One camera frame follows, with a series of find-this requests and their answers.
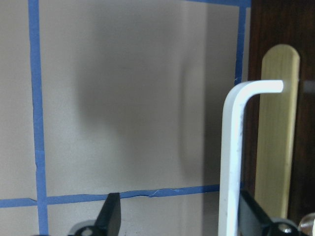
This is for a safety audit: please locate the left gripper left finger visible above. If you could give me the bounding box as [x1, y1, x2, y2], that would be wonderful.
[68, 193, 121, 236]

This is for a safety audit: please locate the white drawer handle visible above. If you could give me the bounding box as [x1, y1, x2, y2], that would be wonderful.
[218, 80, 284, 236]

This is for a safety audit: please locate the dark wooden drawer cabinet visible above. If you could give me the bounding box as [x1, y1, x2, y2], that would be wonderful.
[243, 0, 315, 223]

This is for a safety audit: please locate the light wooden drawer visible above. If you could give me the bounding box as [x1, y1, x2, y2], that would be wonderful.
[254, 44, 300, 218]

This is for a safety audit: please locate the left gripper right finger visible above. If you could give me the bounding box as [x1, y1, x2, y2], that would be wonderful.
[238, 190, 299, 236]

